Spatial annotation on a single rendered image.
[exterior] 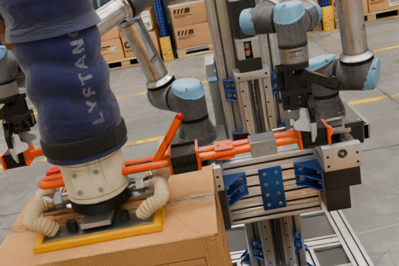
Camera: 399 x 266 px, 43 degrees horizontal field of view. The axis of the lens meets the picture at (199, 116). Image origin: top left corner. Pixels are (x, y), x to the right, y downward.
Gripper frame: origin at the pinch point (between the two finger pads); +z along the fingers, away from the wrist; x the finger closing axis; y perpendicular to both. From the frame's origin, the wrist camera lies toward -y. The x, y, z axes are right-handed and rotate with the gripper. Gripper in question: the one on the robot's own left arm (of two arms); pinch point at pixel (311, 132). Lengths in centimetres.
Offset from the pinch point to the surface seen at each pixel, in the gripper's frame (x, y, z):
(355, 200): -164, -56, 118
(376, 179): -186, -78, 118
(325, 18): -699, -184, 89
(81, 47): 8, 53, -35
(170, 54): -701, 76, 103
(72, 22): 9, 54, -41
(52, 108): 10, 63, -22
